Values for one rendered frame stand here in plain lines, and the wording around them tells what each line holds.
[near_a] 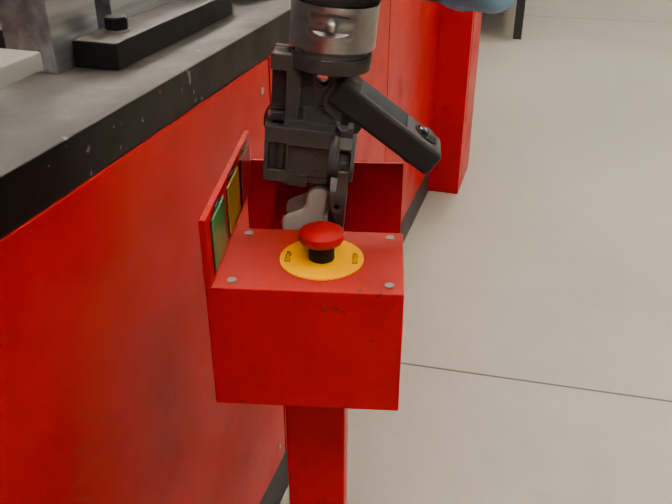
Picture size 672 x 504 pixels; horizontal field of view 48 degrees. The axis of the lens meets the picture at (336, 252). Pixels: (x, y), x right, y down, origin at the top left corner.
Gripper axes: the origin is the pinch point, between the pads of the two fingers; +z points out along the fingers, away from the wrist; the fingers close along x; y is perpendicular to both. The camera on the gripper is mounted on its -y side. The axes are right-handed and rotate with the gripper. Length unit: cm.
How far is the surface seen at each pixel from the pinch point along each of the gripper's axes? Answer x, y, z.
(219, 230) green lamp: 11.7, 9.4, -7.5
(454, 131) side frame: -174, -32, 48
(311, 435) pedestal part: 8.1, 0.5, 17.1
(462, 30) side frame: -174, -29, 15
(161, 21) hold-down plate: -22.9, 23.4, -15.3
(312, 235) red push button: 11.0, 1.8, -7.6
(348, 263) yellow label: 10.6, -1.3, -5.0
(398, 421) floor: -57, -16, 72
